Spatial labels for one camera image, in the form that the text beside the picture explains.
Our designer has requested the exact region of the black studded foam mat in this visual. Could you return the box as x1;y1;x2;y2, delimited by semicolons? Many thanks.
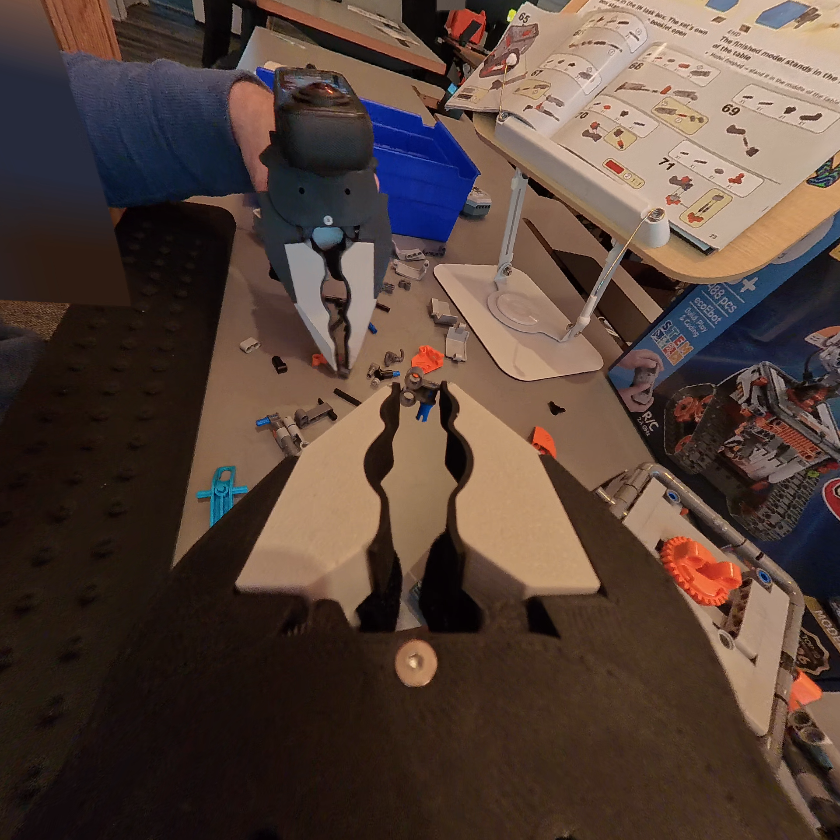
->
0;203;237;840

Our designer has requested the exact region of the person's left hand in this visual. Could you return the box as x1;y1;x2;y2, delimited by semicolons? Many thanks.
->
228;82;277;193

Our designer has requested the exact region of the white stand with wooden tray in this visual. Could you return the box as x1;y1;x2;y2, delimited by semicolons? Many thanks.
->
433;0;840;382

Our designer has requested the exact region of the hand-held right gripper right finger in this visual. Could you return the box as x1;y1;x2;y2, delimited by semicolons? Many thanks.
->
440;382;602;609

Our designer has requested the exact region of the grey toy actuator assembly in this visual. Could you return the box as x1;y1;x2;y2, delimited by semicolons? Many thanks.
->
256;398;339;458

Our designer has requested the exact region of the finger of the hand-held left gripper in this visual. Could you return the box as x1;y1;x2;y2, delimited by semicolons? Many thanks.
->
340;240;378;376
284;240;340;373

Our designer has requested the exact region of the blue bin with white label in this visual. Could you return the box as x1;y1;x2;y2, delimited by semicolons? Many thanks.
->
255;66;482;242

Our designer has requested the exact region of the blue printed cardboard box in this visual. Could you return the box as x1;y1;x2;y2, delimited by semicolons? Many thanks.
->
607;217;840;585

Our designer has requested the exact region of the white tethered cord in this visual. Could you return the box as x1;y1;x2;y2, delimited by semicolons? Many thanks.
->
564;206;665;342
497;52;519;122

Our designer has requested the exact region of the light blue separator tool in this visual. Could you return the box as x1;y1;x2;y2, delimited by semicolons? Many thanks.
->
197;466;249;529

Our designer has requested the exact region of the person's left forearm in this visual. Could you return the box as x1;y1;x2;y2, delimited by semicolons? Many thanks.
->
62;52;263;207

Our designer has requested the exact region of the grey tracked toy robot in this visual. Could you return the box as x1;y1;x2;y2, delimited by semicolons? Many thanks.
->
594;462;840;840

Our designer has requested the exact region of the white instruction booklet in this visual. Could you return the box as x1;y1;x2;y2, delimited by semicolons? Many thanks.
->
445;0;840;253

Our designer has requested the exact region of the orange and black device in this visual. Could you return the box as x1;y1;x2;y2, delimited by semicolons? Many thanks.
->
443;8;490;50

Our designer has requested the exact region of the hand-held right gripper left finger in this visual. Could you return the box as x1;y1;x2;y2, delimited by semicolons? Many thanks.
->
234;386;403;609

